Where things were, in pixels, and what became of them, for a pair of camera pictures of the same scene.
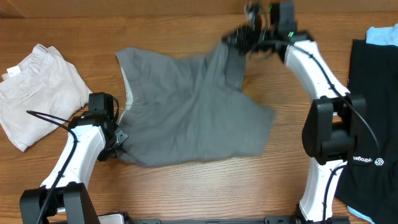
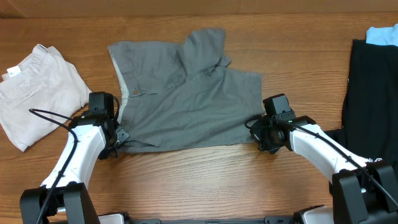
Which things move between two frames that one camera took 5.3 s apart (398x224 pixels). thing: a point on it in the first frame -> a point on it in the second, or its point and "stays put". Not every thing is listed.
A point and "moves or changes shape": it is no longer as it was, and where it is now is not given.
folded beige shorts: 43,82 stays put
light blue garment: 384,36 stays put
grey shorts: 181,109 moves or changes shape
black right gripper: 242,37 -> 256,134
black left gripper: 121,136 stays put
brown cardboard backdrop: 120,8 stays put
